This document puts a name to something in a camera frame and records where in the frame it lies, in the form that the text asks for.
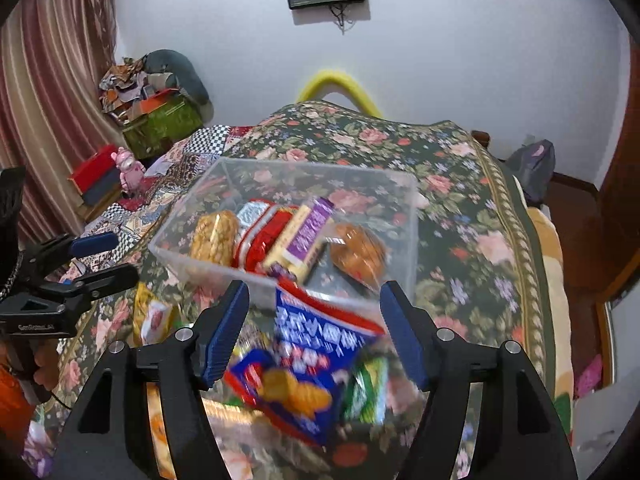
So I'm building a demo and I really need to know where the grey pillow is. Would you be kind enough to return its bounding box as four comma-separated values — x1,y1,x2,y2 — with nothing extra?
142,49,210,107

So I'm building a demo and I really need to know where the wooden door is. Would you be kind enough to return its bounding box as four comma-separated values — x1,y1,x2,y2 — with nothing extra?
596,52,640,391

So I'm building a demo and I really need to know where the red and silver snack packet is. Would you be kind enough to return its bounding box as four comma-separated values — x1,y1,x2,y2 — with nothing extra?
234,198,302,274

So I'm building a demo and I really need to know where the pink toy figure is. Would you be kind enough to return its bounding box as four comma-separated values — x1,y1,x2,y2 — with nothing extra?
114,146,147,194

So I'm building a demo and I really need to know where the clear plastic container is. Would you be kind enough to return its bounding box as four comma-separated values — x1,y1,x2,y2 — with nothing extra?
148,156,420,312

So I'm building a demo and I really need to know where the beige blanket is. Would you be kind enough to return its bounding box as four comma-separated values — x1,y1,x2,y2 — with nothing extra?
524,206,576,403

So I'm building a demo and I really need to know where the orange snack packet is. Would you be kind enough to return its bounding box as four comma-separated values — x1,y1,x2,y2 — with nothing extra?
204,398,273,430

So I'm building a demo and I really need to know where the white and red snack packet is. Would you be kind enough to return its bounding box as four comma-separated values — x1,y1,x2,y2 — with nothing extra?
141,300,174,346

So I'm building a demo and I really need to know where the clear packet of brown cookies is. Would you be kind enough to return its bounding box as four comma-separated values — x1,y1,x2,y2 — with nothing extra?
329,223,389,291

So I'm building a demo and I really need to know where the pile of patterned cloth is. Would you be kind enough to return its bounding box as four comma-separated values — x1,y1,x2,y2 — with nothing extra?
98,57,152,124

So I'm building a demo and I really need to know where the red box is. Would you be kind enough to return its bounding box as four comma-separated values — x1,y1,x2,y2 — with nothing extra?
68,143,122,194

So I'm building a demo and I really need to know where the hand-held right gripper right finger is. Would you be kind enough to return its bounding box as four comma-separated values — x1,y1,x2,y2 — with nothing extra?
379,280,579,480

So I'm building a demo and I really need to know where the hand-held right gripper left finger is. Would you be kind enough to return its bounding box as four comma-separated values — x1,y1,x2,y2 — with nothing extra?
60,280,251,480

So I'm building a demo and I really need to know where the yellow foam tube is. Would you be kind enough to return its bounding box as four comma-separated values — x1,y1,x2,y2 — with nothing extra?
295,68,384,119

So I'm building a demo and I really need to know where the blue cracker packet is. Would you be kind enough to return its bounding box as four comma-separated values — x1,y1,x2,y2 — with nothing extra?
222,347,352,449

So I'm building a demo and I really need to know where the green box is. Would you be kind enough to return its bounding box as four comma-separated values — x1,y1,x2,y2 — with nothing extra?
122,91,205,160

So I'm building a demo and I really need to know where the blue and red snack packet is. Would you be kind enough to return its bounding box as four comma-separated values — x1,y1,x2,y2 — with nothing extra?
273,279,387,377

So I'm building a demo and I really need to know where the patchwork quilt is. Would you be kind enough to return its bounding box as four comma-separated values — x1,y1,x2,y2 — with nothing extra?
64,124,257,282

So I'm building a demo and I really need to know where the black cable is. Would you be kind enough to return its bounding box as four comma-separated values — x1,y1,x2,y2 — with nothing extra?
329,2,352,35

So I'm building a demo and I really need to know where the striped red curtain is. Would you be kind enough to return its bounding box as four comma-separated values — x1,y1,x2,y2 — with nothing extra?
0,0,119,247

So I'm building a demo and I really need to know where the dark bag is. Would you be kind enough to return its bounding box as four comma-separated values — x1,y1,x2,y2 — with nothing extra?
504,139,556,204

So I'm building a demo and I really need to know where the yellow snack packet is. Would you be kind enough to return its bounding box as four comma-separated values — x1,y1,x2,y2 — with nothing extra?
132,282,177,347

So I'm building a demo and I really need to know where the green snack packet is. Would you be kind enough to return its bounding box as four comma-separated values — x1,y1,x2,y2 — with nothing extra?
342,354,391,424

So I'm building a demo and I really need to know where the purple and white biscuit box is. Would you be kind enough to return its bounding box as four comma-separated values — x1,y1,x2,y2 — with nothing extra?
263,197,335,282

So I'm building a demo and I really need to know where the person's left hand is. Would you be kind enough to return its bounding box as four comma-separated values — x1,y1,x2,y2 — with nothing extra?
32,344,62,392

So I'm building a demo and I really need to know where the yellow peanut packet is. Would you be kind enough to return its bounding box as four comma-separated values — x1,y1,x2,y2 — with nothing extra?
188,209,240,267

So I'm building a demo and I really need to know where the pink cloth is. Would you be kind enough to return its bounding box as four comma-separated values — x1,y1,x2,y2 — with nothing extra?
574,354,604,399

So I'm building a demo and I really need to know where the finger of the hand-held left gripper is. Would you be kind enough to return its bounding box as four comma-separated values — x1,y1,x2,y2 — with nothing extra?
30,263,140,312
20,232,120,264

